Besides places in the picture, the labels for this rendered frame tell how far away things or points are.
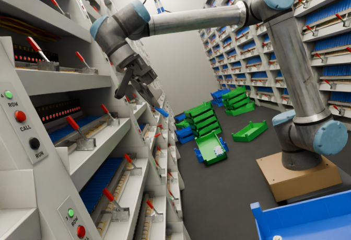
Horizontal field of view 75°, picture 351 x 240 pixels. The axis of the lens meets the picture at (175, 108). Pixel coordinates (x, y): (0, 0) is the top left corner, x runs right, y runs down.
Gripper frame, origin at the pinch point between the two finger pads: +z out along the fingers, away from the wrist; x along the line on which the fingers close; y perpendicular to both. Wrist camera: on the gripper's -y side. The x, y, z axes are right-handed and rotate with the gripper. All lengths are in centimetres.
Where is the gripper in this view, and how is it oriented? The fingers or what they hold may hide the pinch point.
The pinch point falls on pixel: (155, 106)
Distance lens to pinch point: 88.7
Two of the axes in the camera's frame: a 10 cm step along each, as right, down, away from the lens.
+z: 6.0, 7.8, 1.7
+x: -3.9, 0.9, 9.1
